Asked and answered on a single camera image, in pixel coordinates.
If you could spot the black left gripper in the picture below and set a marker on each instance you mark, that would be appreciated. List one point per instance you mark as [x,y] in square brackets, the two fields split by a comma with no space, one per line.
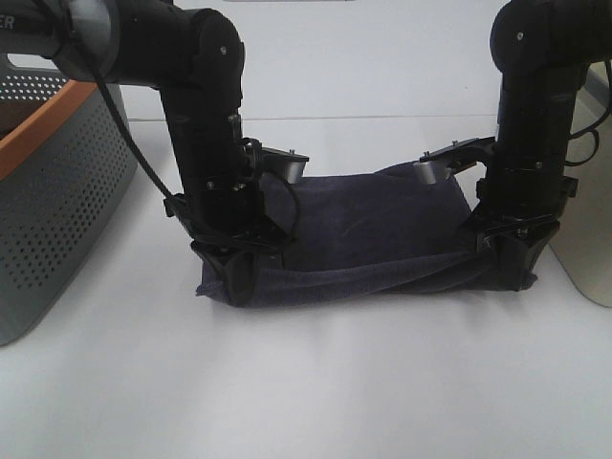
[229,228]

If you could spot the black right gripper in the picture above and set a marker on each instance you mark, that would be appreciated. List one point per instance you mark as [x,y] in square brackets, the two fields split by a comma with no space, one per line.
[519,206]

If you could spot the dark navy towel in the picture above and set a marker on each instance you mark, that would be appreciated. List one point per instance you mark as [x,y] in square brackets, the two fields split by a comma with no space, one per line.
[372,233]

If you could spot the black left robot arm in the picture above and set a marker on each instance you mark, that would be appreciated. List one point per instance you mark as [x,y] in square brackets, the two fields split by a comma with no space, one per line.
[195,60]

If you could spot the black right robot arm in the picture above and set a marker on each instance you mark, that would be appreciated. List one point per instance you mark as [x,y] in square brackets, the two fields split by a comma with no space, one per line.
[543,50]

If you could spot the beige basket grey rim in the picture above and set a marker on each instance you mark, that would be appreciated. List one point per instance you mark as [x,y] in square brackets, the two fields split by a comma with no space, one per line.
[583,242]

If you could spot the grey perforated basket orange rim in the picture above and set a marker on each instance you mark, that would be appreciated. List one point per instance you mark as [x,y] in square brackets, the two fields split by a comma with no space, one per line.
[64,170]

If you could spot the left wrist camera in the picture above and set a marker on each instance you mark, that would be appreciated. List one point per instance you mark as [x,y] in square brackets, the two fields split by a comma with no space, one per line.
[263,159]

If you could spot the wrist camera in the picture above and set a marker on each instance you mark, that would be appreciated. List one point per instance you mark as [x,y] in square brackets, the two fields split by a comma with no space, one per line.
[440,165]
[263,159]

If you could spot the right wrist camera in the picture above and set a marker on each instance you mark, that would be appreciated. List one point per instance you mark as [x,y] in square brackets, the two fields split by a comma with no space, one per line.
[440,165]

